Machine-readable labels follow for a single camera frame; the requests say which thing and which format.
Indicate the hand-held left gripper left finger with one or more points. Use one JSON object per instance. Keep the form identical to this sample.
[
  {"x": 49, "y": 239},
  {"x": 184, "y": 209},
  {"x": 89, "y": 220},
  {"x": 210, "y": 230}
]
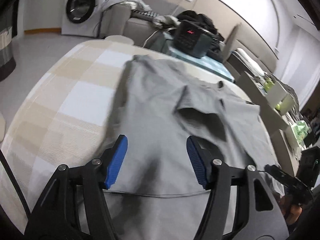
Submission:
[{"x": 116, "y": 163}]

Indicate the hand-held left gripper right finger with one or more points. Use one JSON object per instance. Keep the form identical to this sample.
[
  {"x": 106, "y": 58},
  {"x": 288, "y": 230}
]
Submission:
[{"x": 196, "y": 163}]

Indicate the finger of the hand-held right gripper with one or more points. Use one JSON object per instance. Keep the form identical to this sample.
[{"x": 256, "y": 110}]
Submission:
[{"x": 277, "y": 172}]

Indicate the grey t-shirt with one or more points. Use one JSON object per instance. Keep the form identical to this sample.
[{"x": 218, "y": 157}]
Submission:
[{"x": 155, "y": 100}]

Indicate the green packet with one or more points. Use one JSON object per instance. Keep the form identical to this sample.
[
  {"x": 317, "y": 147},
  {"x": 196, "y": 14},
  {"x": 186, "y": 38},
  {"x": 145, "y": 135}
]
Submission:
[{"x": 300, "y": 131}]

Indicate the shelf with green items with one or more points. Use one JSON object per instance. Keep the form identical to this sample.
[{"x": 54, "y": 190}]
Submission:
[{"x": 275, "y": 96}]

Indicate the beige checked blanket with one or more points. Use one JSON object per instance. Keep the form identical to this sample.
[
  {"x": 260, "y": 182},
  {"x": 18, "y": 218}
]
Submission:
[{"x": 75, "y": 92}]

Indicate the black device with red display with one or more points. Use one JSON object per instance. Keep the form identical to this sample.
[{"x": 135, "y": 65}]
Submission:
[{"x": 190, "y": 42}]

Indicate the beige sofa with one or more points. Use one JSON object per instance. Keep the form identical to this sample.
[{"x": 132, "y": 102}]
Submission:
[{"x": 135, "y": 27}]

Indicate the pale grey crumpled garment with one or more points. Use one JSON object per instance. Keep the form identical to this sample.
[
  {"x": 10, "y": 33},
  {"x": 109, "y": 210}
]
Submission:
[{"x": 166, "y": 20}]

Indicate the black white patterned cloth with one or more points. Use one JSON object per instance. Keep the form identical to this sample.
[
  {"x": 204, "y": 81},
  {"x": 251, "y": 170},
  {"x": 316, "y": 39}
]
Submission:
[{"x": 146, "y": 14}]

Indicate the striped woven laundry basket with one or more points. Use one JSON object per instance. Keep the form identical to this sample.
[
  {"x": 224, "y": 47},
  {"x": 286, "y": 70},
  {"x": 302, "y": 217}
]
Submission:
[{"x": 6, "y": 52}]

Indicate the light grey throw blanket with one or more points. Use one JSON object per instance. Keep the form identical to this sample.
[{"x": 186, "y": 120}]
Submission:
[{"x": 125, "y": 1}]

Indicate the white washing machine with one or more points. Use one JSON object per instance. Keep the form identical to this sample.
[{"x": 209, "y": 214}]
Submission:
[{"x": 80, "y": 5}]

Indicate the white counter cabinet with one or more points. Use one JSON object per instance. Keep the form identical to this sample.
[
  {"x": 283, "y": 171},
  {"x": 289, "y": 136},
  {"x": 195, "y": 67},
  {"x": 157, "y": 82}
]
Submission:
[{"x": 42, "y": 10}]

